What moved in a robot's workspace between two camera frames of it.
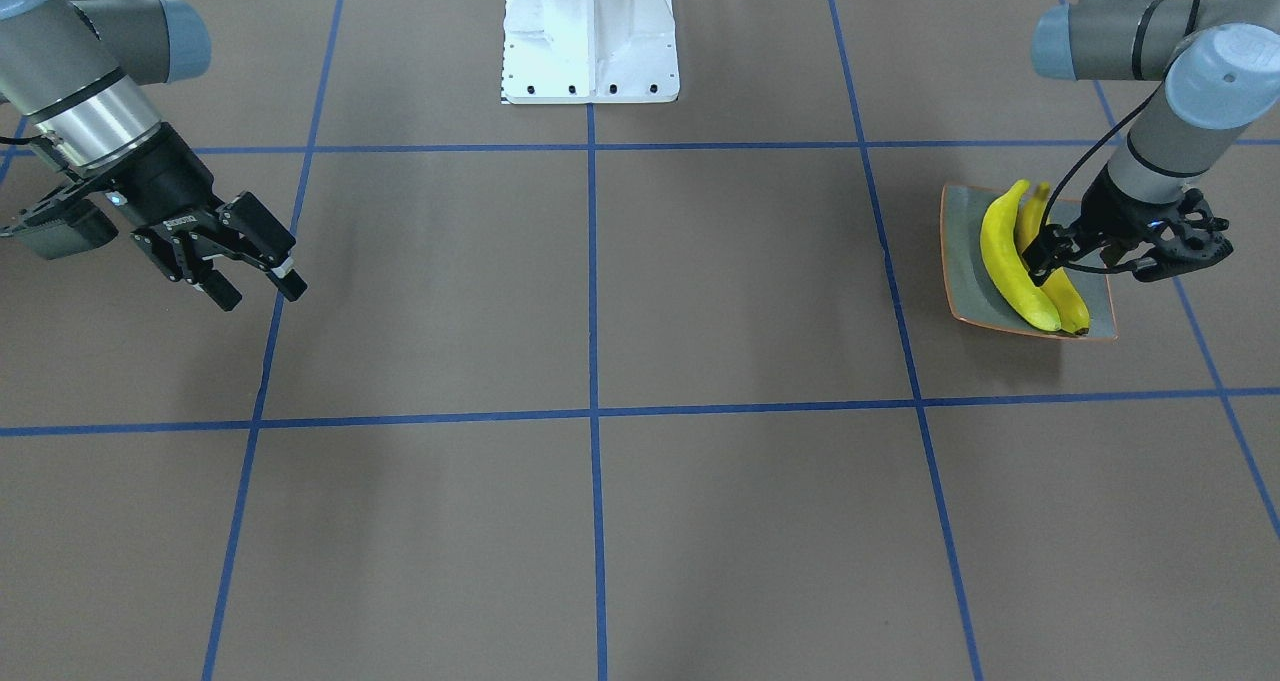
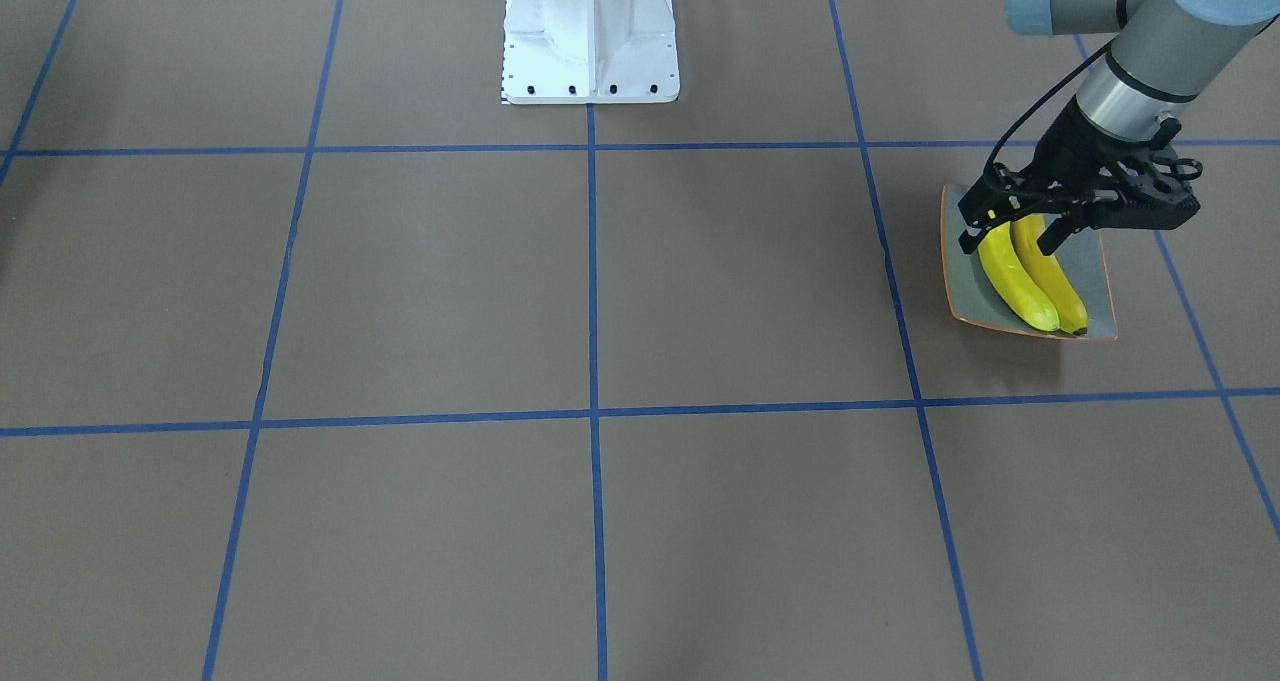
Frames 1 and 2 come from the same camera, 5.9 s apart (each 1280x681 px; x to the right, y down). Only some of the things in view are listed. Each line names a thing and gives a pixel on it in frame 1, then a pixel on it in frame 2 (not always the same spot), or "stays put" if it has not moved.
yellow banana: [1061, 286] to [1013, 282]
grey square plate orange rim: [975, 297] stays put
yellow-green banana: [1008, 273] stays put
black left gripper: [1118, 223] to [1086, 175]
